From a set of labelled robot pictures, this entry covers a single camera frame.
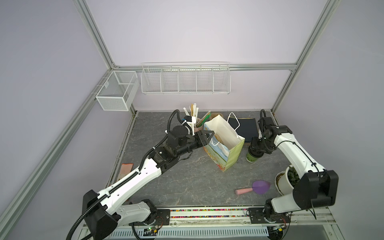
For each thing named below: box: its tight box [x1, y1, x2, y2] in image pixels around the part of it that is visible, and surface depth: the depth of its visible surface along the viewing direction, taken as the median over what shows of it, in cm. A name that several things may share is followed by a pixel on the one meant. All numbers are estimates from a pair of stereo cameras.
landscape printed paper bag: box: [203, 114, 245, 172], surface depth 83 cm
